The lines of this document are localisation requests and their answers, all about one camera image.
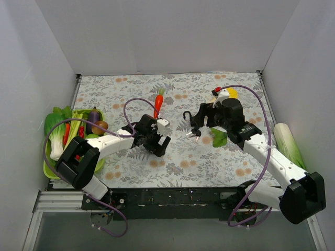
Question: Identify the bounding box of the black key bunch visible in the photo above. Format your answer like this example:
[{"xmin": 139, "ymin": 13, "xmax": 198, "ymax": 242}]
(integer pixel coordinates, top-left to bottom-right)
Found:
[{"xmin": 186, "ymin": 128, "xmax": 202, "ymax": 142}]

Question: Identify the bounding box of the black padlock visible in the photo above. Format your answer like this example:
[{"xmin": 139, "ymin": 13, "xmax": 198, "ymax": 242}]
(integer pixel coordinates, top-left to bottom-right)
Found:
[{"xmin": 183, "ymin": 111, "xmax": 193, "ymax": 123}]

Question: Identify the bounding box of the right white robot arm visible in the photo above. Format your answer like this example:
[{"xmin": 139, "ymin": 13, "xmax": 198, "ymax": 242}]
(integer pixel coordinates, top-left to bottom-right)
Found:
[{"xmin": 190, "ymin": 98, "xmax": 326, "ymax": 224}]

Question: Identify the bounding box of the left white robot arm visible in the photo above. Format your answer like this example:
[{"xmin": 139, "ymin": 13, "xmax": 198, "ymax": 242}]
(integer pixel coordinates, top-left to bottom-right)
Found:
[{"xmin": 54, "ymin": 114, "xmax": 171, "ymax": 209}]

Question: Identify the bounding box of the yellow napa cabbage toy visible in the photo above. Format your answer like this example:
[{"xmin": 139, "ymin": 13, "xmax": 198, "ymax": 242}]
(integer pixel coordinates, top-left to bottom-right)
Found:
[{"xmin": 210, "ymin": 87, "xmax": 238, "ymax": 103}]

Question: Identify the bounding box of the orange toy carrot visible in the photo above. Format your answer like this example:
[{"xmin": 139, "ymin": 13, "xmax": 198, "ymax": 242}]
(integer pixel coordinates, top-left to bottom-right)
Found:
[{"xmin": 153, "ymin": 88, "xmax": 165, "ymax": 119}]

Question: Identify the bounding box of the floral tablecloth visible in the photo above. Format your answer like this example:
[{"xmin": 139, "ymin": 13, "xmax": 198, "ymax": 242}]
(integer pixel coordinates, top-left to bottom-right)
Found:
[{"xmin": 74, "ymin": 73, "xmax": 274, "ymax": 188}]

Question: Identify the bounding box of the purple eggplant toy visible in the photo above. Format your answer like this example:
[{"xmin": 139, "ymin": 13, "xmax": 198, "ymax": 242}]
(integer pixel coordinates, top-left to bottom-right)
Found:
[{"xmin": 86, "ymin": 107, "xmax": 101, "ymax": 134}]

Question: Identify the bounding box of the green round cabbage toy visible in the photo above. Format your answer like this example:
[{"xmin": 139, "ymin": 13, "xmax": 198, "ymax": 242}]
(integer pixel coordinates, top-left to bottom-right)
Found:
[{"xmin": 85, "ymin": 133, "xmax": 99, "ymax": 140}]

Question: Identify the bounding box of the red chili pepper toy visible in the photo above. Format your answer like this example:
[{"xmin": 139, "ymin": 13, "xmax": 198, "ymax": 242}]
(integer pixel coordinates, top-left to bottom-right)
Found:
[{"xmin": 76, "ymin": 126, "xmax": 85, "ymax": 161}]

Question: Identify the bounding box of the celery stalk toy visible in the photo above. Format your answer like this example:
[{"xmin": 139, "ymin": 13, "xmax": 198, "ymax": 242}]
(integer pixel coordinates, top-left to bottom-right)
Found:
[{"xmin": 64, "ymin": 110, "xmax": 85, "ymax": 149}]

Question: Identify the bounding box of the large green napa cabbage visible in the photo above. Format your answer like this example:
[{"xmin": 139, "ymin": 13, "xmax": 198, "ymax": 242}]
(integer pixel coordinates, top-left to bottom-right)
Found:
[{"xmin": 274, "ymin": 123, "xmax": 306, "ymax": 170}]

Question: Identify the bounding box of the green leafy lettuce toy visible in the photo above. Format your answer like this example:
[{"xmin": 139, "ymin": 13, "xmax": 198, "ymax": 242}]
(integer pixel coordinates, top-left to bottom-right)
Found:
[{"xmin": 53, "ymin": 106, "xmax": 73, "ymax": 120}]

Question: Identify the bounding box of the bok choy toy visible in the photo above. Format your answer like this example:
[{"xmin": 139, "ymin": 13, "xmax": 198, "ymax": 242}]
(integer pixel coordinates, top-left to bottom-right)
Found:
[{"xmin": 44, "ymin": 113, "xmax": 65, "ymax": 161}]

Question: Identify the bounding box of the green plastic tray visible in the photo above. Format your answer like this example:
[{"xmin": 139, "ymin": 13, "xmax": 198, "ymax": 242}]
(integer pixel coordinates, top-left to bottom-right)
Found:
[{"xmin": 42, "ymin": 108, "xmax": 106, "ymax": 179}]

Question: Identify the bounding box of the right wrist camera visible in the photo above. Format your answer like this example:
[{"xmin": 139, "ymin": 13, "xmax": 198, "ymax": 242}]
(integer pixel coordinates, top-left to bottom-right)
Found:
[{"xmin": 211, "ymin": 87, "xmax": 230, "ymax": 108}]

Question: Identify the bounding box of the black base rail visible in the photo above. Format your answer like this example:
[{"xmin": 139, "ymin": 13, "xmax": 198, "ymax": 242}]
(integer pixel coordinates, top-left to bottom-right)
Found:
[{"xmin": 81, "ymin": 187, "xmax": 273, "ymax": 223}]

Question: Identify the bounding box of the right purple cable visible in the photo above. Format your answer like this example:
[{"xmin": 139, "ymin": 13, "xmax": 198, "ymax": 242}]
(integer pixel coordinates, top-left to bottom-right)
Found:
[{"xmin": 214, "ymin": 84, "xmax": 273, "ymax": 227}]

